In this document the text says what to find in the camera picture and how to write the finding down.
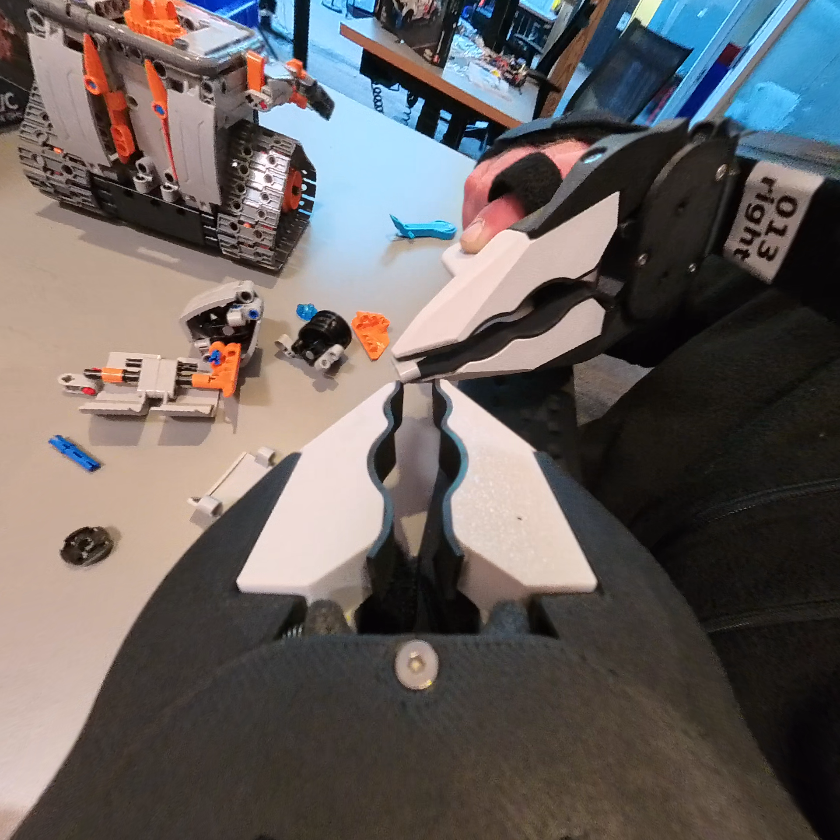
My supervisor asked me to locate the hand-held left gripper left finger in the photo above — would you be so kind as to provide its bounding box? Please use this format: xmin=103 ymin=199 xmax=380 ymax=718
xmin=236 ymin=382 xmax=404 ymax=634

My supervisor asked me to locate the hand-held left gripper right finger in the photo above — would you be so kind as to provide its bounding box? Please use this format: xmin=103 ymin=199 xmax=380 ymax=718
xmin=420 ymin=381 xmax=598 ymax=634

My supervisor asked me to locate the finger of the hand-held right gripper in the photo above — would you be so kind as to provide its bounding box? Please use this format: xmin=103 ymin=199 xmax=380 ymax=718
xmin=392 ymin=192 xmax=622 ymax=363
xmin=419 ymin=297 xmax=616 ymax=383

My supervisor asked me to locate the black toy wheel assembly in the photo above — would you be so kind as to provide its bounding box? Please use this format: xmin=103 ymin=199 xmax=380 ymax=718
xmin=276 ymin=310 xmax=354 ymax=370

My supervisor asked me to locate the person's right hand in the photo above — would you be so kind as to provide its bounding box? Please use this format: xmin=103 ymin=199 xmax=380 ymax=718
xmin=459 ymin=140 xmax=589 ymax=255

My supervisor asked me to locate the grey curved panel piece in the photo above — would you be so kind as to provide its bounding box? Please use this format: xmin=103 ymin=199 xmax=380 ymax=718
xmin=188 ymin=446 xmax=280 ymax=526

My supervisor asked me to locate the blue plastic tool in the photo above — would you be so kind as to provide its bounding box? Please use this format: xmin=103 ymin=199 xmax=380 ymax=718
xmin=388 ymin=213 xmax=457 ymax=242

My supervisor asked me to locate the black office chair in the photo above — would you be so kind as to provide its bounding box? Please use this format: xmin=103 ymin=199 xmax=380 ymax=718
xmin=564 ymin=20 xmax=694 ymax=126

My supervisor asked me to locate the orange wedge block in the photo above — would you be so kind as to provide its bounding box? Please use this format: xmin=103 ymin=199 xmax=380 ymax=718
xmin=351 ymin=310 xmax=392 ymax=361

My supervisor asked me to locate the grey orange block assembly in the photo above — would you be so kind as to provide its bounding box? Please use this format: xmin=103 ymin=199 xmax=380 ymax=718
xmin=58 ymin=281 xmax=266 ymax=421

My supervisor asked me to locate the dark grey round block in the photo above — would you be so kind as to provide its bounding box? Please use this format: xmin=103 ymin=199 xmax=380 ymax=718
xmin=59 ymin=525 xmax=119 ymax=567

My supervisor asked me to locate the cluttered wooden workbench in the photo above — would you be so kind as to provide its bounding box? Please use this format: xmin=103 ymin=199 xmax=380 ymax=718
xmin=340 ymin=20 xmax=546 ymax=152

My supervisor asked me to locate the blue long pin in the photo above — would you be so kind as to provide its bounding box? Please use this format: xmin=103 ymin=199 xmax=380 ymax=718
xmin=48 ymin=434 xmax=102 ymax=473

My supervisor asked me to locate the tracked toy robot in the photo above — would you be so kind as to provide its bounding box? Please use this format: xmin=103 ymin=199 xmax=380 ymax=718
xmin=18 ymin=0 xmax=336 ymax=273

